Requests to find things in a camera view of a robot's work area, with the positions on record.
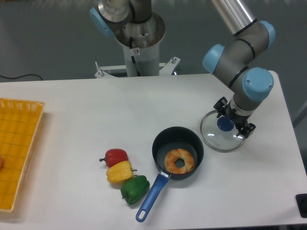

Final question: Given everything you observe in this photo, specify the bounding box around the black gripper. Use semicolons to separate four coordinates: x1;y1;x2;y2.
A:
226;107;256;138

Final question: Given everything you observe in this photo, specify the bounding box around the glass pot lid blue knob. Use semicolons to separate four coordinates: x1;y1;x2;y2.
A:
200;110;247;152

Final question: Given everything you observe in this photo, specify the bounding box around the black saucepan blue handle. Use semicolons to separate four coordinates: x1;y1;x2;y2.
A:
136;126;204;222

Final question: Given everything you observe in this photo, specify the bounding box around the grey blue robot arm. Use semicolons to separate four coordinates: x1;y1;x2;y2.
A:
90;0;276;138

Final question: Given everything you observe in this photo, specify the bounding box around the grey table leg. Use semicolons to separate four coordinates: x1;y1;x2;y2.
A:
292;101;307;128

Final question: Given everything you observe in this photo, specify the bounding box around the glazed toy donut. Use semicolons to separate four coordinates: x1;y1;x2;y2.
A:
164;149;195;174

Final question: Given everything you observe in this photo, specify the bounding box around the black device at table edge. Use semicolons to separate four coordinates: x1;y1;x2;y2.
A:
295;194;307;218

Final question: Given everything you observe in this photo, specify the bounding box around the green toy bell pepper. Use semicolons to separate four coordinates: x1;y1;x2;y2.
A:
120;175;150;205

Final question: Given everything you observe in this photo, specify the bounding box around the red toy bell pepper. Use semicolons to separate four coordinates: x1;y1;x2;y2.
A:
99;149;129;168

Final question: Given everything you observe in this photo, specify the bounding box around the yellow toy bell pepper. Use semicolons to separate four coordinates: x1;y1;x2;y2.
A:
106;161;135;184

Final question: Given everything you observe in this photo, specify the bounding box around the yellow plastic basket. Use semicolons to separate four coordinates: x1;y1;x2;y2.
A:
0;98;45;212

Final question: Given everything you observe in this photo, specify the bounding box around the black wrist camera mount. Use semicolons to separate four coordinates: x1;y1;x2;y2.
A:
213;97;230;118

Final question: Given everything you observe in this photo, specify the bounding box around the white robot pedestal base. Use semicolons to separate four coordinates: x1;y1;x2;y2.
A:
96;12;180;77

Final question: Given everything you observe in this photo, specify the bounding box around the black cable on floor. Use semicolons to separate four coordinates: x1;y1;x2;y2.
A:
0;74;44;81

